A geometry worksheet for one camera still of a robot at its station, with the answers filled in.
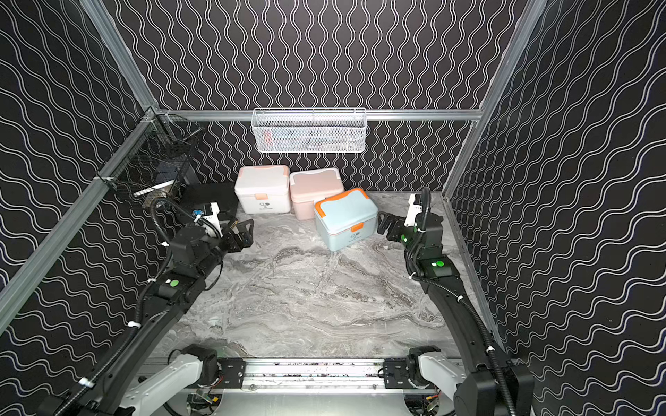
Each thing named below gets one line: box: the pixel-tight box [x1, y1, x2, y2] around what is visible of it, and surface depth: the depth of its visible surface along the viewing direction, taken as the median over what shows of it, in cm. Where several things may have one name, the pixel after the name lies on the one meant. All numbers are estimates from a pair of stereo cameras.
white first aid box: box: [235, 165, 292, 215], surface depth 109 cm
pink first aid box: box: [289, 167, 345, 221], surface depth 106 cm
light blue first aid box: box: [313, 188, 379, 253], surface depth 97 cm
